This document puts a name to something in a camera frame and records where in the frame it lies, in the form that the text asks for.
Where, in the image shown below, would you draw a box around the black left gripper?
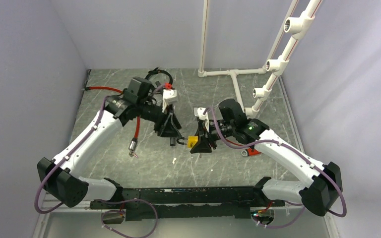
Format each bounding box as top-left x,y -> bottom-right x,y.
137,100 -> 182,139

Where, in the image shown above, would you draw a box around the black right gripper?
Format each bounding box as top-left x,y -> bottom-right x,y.
190,119 -> 236,153

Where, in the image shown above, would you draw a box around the yellow padlock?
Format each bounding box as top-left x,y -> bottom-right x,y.
176,136 -> 199,148

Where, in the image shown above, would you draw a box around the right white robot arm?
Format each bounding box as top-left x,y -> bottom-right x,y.
188,99 -> 347,217

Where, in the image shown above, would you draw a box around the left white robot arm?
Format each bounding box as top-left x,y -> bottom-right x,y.
36,77 -> 181,208

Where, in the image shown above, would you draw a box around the small silver keys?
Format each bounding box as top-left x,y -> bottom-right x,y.
129,151 -> 139,158

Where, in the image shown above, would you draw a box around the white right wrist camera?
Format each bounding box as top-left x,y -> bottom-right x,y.
193,107 -> 209,131

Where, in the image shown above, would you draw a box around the red cable bike lock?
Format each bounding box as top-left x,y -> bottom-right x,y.
82,86 -> 141,152

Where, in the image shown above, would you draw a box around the red handled wrench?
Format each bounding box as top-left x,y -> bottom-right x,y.
241,148 -> 261,157

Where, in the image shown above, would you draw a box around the coiled black cable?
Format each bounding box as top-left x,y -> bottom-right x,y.
144,67 -> 174,89

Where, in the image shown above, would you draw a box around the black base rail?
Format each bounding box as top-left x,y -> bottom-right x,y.
90,186 -> 285,221

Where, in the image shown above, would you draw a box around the white pvc pipe frame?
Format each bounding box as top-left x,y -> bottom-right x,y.
197,0 -> 322,117

